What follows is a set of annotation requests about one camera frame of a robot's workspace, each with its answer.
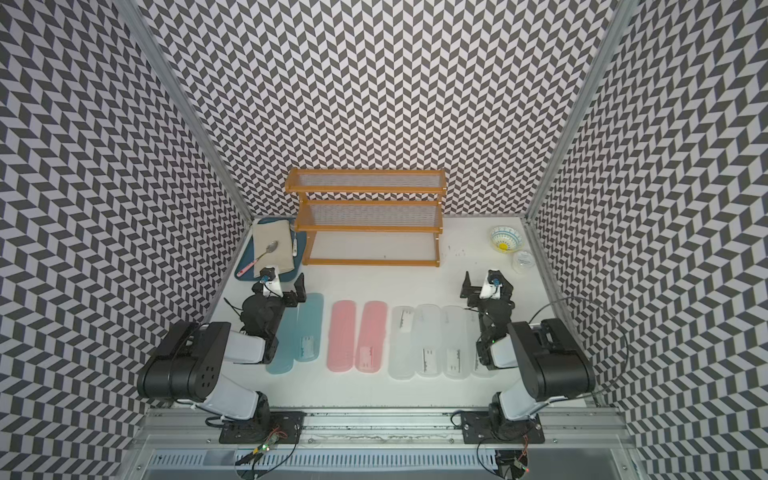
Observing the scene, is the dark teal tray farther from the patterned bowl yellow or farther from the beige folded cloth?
the patterned bowl yellow

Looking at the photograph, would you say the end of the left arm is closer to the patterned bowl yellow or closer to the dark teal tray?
the dark teal tray

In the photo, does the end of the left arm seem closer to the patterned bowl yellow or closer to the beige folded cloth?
the beige folded cloth

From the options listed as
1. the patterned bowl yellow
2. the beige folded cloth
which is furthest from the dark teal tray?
the patterned bowl yellow

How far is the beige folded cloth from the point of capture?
1067 millimetres
